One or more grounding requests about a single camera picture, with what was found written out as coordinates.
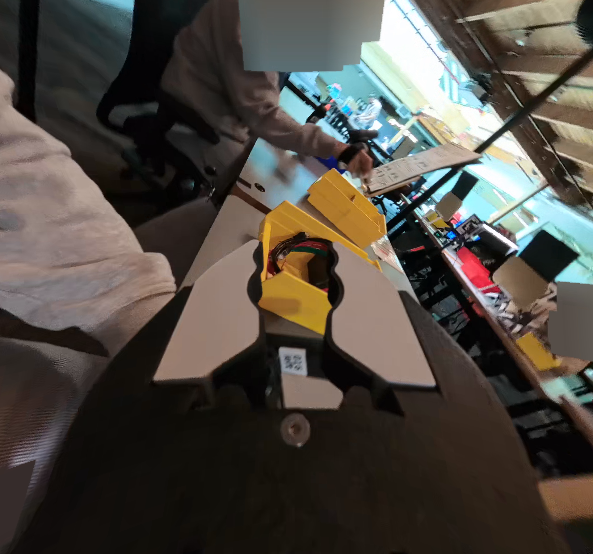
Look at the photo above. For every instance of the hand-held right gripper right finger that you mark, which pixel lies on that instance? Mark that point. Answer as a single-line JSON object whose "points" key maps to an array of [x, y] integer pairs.
{"points": [[375, 327]]}

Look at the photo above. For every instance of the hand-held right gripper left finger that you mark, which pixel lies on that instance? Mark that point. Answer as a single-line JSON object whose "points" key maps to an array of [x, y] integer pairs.
{"points": [[217, 318]]}

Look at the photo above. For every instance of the yellow plastic bin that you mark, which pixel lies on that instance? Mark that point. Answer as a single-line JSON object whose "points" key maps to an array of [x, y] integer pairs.
{"points": [[296, 304], [345, 202], [537, 352]]}

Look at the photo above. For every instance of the white desk with wooden edge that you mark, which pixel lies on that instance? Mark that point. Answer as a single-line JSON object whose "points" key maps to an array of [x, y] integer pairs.
{"points": [[278, 174]]}

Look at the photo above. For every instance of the clear plastic bag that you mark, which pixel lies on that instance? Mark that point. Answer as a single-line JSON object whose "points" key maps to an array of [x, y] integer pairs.
{"points": [[387, 253]]}

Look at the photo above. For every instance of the red plastic bin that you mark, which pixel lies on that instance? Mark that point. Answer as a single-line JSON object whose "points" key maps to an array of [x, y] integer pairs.
{"points": [[477, 267]]}

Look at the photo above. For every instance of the brown cardboard sheet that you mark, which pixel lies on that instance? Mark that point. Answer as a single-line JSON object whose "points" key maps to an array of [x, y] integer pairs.
{"points": [[523, 281]]}

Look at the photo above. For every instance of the printed paper sheet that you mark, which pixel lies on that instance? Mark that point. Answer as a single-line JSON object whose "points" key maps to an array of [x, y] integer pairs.
{"points": [[417, 165]]}

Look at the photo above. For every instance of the person's white sweatshirt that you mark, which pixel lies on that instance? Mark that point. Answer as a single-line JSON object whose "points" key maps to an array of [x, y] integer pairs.
{"points": [[69, 220]]}

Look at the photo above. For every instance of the black monitor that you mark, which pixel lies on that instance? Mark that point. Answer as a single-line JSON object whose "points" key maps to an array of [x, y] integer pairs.
{"points": [[549, 253]]}

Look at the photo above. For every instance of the wooden table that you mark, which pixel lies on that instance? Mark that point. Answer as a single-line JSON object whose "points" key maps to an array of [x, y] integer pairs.
{"points": [[574, 413]]}

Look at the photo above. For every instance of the black office chair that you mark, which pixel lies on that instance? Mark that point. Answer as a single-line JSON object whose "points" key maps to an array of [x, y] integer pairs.
{"points": [[148, 54]]}

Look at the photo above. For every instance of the black metal pole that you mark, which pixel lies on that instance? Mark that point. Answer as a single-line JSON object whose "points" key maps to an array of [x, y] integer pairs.
{"points": [[532, 100]]}

